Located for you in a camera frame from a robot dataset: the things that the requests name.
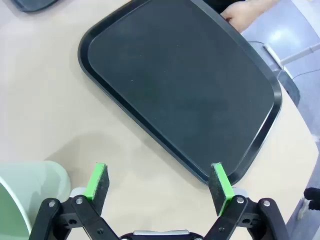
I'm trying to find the black plastic tray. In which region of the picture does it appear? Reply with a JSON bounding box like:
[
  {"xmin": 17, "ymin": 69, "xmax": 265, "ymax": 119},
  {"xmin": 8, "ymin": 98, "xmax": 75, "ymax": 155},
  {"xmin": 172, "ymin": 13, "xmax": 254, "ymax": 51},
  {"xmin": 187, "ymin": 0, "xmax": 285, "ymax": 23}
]
[
  {"xmin": 9, "ymin": 0, "xmax": 60, "ymax": 13},
  {"xmin": 77, "ymin": 0, "xmax": 283, "ymax": 187}
]

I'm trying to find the person's left hand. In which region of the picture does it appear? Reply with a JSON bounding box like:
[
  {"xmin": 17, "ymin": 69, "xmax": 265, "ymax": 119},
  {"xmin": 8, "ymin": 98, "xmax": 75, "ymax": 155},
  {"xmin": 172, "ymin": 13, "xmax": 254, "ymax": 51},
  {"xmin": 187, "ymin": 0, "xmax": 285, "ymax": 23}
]
[{"xmin": 221, "ymin": 0, "xmax": 262, "ymax": 33}]

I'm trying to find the person in black t-shirt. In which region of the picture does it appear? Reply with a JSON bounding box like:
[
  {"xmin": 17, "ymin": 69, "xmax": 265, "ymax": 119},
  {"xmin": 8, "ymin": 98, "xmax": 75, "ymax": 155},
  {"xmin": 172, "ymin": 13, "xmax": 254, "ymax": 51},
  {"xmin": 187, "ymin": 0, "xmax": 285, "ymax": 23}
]
[{"xmin": 201, "ymin": 0, "xmax": 245, "ymax": 15}]

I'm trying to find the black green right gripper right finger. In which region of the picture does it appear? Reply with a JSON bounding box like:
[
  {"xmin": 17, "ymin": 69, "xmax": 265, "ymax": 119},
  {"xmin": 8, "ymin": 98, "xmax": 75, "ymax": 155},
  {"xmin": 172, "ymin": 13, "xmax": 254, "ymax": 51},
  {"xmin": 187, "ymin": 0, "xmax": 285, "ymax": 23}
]
[{"xmin": 199, "ymin": 162, "xmax": 291, "ymax": 240}]

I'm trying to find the light green tall cup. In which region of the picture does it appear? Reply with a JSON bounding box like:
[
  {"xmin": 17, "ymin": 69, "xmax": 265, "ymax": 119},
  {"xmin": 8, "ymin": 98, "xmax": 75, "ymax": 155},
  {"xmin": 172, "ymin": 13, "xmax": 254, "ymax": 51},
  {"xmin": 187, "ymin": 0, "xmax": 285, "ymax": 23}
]
[{"xmin": 0, "ymin": 160, "xmax": 72, "ymax": 240}]

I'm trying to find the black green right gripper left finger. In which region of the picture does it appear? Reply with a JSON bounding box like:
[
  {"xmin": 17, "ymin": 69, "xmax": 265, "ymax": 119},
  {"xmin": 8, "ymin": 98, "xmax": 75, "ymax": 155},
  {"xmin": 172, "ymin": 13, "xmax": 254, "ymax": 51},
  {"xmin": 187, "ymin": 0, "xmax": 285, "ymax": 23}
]
[{"xmin": 28, "ymin": 162, "xmax": 120, "ymax": 240}]

